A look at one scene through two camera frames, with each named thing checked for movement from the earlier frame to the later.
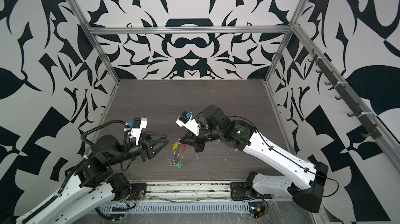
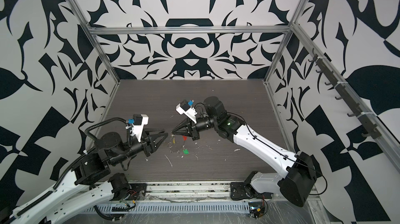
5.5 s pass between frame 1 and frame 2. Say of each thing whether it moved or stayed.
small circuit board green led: stayed
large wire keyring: moved
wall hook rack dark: stayed
